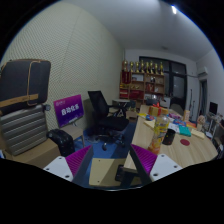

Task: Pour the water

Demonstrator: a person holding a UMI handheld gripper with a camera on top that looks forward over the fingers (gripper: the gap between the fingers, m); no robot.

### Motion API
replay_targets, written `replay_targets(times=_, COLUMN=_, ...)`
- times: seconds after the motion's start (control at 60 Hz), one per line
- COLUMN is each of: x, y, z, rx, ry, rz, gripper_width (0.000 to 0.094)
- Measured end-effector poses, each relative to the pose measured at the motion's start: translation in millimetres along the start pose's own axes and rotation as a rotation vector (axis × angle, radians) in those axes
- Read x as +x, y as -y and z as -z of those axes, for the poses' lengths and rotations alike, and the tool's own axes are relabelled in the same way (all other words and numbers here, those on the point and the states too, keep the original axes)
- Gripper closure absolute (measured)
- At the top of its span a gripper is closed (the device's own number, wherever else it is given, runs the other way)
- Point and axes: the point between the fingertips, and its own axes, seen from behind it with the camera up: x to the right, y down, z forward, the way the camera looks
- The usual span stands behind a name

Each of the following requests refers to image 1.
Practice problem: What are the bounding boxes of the yellow gift box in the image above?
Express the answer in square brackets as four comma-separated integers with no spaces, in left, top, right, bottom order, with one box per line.
[148,106,169,117]

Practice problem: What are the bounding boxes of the purple sign board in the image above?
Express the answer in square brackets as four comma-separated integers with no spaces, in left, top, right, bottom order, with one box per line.
[54,94,84,127]

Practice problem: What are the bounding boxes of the yellow paper sheet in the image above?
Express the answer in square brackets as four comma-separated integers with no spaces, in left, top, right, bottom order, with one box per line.
[191,129,205,139]

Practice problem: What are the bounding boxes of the wooden shelf with trophies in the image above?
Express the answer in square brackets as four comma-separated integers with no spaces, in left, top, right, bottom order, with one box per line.
[119,59,165,103]

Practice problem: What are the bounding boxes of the black cup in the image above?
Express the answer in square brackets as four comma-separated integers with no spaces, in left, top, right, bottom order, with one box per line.
[163,129,176,145]

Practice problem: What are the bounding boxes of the dark grey bag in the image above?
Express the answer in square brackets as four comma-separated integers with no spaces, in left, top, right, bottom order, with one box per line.
[0,59,51,116]

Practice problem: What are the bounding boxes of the teal book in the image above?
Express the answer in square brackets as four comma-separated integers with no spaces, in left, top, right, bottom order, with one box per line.
[179,126,191,137]

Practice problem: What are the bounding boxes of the plastic bottle with orange drink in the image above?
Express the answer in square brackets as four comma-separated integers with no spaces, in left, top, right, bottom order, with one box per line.
[148,114,169,154]

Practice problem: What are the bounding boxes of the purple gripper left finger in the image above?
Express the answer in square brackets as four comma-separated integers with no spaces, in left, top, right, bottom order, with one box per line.
[44,145,94,185]

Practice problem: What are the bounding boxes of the wall air conditioner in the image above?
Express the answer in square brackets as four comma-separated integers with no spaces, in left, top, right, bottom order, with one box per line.
[197,67,208,76]

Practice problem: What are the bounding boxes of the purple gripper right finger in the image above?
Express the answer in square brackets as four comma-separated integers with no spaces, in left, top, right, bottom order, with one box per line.
[130,144,182,185]

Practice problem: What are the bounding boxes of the black office chair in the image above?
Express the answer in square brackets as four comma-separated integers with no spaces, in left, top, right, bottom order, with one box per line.
[88,91,129,150]

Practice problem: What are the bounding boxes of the red round coaster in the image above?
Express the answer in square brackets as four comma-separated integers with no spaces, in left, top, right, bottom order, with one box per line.
[180,139,190,146]

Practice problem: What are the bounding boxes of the small black suitcase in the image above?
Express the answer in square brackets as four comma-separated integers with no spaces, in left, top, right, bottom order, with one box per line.
[47,129,75,157]

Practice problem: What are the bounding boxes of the computer monitor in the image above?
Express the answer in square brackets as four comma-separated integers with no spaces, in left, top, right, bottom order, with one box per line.
[209,102,218,115]

